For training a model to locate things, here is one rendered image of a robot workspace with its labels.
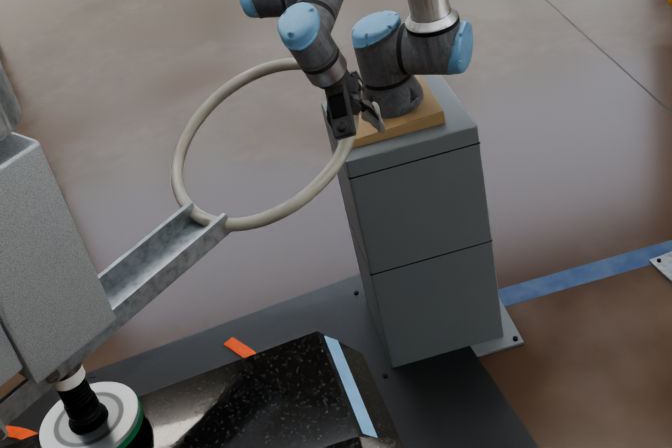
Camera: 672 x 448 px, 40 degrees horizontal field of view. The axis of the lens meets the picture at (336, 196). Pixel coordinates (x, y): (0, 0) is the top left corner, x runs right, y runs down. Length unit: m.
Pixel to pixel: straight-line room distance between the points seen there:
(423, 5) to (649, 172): 1.69
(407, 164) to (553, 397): 0.88
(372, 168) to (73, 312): 1.18
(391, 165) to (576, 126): 1.73
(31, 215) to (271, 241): 2.30
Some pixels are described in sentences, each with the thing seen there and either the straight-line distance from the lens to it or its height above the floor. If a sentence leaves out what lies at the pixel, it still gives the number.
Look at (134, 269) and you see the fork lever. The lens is 2.07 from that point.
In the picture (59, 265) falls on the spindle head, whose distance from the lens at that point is 1.74.
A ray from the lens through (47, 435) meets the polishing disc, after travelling 2.08.
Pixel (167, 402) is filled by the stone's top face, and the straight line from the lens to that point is 2.11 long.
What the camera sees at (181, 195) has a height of 1.12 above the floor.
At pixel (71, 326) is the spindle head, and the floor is 1.19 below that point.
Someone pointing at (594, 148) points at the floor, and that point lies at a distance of 4.13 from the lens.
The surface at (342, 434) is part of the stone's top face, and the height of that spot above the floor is 0.83.
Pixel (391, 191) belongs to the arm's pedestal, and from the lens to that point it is 2.75.
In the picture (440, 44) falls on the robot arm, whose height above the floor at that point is 1.12.
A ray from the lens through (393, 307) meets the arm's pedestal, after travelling 3.01.
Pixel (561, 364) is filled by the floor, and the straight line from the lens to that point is 3.14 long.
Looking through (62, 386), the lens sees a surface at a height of 1.02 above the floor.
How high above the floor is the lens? 2.24
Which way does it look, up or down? 34 degrees down
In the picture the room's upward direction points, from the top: 13 degrees counter-clockwise
